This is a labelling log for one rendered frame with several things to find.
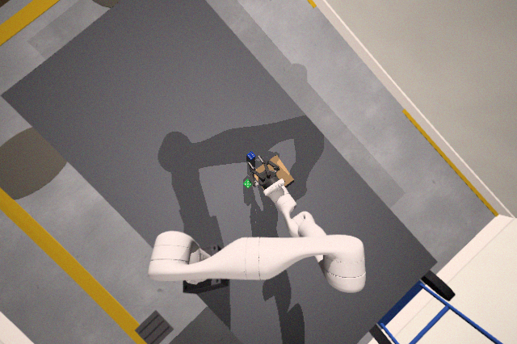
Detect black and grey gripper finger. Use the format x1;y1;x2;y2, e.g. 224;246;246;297
249;162;265;187
258;156;280;176

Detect green die with white pips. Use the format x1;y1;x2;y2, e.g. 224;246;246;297
243;179;252;189

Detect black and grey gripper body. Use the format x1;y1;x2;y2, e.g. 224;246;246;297
258;170;279;190

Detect tan flat mat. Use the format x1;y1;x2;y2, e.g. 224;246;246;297
254;155;294;186

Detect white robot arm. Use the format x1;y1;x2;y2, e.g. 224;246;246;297
148;179;366;292

